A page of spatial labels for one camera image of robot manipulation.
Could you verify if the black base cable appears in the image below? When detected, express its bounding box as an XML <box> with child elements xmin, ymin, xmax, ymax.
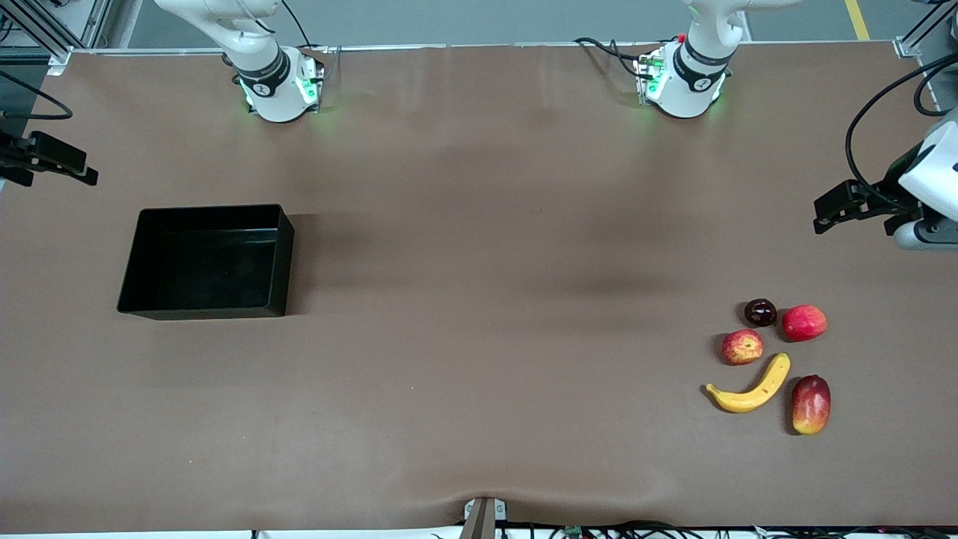
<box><xmin>280</xmin><ymin>0</ymin><xmax>342</xmax><ymax>55</ymax></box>
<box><xmin>573</xmin><ymin>35</ymin><xmax>658</xmax><ymax>80</ymax></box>

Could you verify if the yellow banana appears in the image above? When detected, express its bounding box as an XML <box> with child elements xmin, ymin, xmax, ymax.
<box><xmin>705</xmin><ymin>353</ymin><xmax>792</xmax><ymax>414</ymax></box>

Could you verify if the brown table cover mat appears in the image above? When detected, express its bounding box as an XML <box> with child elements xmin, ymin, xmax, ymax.
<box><xmin>0</xmin><ymin>41</ymin><xmax>958</xmax><ymax>535</ymax></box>

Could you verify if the aluminium frame post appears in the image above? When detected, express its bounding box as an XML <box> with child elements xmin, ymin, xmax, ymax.
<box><xmin>0</xmin><ymin>0</ymin><xmax>113</xmax><ymax>68</ymax></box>
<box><xmin>894</xmin><ymin>0</ymin><xmax>958</xmax><ymax>59</ymax></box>

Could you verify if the red yellow striped apple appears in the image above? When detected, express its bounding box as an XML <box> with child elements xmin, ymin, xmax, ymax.
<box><xmin>721</xmin><ymin>329</ymin><xmax>765</xmax><ymax>366</ymax></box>

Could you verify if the black plastic box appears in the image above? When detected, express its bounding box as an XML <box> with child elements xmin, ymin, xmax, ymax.
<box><xmin>117</xmin><ymin>204</ymin><xmax>295</xmax><ymax>321</ymax></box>

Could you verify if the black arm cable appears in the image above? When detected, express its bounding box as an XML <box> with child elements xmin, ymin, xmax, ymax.
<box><xmin>845</xmin><ymin>54</ymin><xmax>958</xmax><ymax>212</ymax></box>
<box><xmin>0</xmin><ymin>70</ymin><xmax>74</xmax><ymax>121</ymax></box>
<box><xmin>913</xmin><ymin>64</ymin><xmax>958</xmax><ymax>118</ymax></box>

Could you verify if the red yellow mango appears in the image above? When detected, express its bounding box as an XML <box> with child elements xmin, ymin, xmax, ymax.
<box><xmin>791</xmin><ymin>374</ymin><xmax>832</xmax><ymax>436</ymax></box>

